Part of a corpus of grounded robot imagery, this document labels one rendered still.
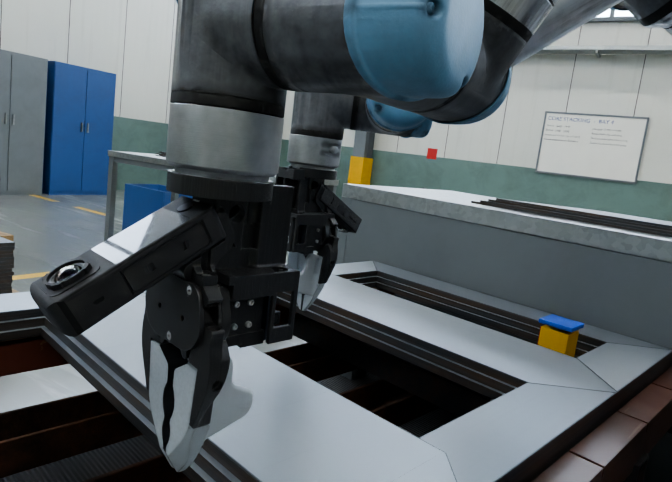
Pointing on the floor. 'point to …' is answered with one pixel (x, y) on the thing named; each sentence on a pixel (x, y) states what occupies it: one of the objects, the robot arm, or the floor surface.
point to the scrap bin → (143, 201)
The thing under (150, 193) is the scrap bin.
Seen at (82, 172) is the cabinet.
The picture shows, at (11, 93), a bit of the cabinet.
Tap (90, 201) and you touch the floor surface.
